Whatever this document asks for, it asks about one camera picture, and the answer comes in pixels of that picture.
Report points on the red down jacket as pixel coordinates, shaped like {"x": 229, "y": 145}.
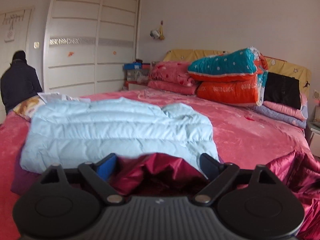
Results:
{"x": 295, "y": 180}

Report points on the white door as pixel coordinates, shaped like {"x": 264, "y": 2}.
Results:
{"x": 23, "y": 32}

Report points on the pink and blue folded blankets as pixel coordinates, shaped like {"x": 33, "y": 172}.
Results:
{"x": 282, "y": 111}

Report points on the yellow hanging ornament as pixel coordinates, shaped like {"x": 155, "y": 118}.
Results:
{"x": 162, "y": 33}

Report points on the black cushion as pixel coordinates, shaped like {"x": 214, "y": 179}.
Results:
{"x": 282, "y": 90}

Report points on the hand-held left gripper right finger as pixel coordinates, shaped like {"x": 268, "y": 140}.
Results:
{"x": 207, "y": 163}

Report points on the wall socket panel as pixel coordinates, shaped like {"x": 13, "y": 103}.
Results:
{"x": 317, "y": 94}

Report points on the white hanging bag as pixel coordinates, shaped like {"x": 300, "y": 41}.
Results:
{"x": 10, "y": 36}

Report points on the printed golden pillow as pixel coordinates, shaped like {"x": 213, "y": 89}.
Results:
{"x": 27, "y": 107}

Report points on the white sliding wardrobe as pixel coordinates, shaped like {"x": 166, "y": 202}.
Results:
{"x": 75, "y": 17}

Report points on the teal and orange quilt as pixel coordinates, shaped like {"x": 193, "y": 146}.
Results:
{"x": 225, "y": 80}

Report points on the bed with pink cover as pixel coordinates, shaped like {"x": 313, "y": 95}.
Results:
{"x": 250, "y": 135}

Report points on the white papers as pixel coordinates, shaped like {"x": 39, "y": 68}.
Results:
{"x": 55, "y": 97}

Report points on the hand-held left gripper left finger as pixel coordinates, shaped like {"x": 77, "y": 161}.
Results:
{"x": 107, "y": 165}

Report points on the red topped small cabinet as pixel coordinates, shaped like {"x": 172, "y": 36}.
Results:
{"x": 136, "y": 85}

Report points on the light blue down jacket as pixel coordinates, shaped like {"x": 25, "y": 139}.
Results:
{"x": 100, "y": 135}

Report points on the white nightstand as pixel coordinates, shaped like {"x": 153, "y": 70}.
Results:
{"x": 315, "y": 137}

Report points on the light switch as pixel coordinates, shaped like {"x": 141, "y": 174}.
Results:
{"x": 36, "y": 44}

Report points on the blue box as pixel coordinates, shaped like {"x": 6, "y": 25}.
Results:
{"x": 132, "y": 66}

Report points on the purple folded jacket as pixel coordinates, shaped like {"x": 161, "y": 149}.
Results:
{"x": 22, "y": 180}

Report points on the wall lamp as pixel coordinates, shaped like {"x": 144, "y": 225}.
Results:
{"x": 154, "y": 34}

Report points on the pink folded quilt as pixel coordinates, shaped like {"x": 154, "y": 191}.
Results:
{"x": 170, "y": 75}

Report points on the clear storage box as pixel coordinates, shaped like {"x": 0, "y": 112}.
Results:
{"x": 137, "y": 75}

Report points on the yellow headboard cover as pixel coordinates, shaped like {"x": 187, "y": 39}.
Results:
{"x": 282, "y": 66}

